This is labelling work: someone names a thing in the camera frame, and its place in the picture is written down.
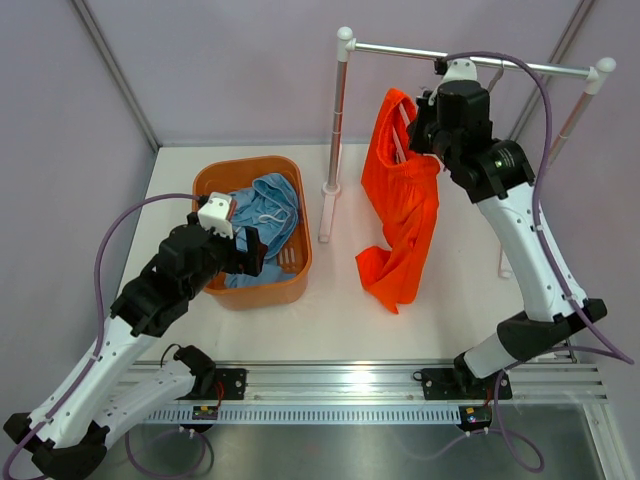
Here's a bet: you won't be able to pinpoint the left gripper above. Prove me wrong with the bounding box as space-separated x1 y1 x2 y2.
183 223 267 300

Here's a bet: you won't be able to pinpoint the light blue shorts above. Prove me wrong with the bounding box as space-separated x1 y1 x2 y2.
224 173 300 289

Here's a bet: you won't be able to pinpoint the pink hanger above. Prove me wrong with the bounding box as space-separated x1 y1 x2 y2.
391 101 417 165

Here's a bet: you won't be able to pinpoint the grey hanger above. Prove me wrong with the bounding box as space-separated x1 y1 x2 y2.
487 59 505 93

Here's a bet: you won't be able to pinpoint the orange shorts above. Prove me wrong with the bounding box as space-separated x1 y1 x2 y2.
355 88 440 314

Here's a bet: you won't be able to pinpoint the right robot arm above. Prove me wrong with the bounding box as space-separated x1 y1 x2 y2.
408 80 607 397

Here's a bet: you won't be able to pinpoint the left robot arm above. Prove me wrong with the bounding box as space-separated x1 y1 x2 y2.
4 214 267 479

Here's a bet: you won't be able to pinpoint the orange plastic basket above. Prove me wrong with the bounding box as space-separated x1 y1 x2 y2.
193 155 312 311

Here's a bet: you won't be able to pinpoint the white metal clothes rack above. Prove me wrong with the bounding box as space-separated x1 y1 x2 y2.
317 26 617 279

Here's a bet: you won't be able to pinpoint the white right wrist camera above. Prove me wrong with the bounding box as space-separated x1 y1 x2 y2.
432 58 478 95

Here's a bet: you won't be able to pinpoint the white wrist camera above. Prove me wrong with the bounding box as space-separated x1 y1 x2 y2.
432 58 478 95
197 192 236 239

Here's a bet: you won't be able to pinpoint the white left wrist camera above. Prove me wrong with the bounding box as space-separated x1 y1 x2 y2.
197 192 236 239

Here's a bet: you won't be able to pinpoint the white slotted cable duct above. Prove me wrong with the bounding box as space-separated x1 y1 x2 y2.
145 404 461 425

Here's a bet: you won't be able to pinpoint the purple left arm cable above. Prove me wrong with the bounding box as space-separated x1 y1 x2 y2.
4 193 206 476

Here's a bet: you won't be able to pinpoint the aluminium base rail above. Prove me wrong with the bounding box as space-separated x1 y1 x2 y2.
217 360 608 405

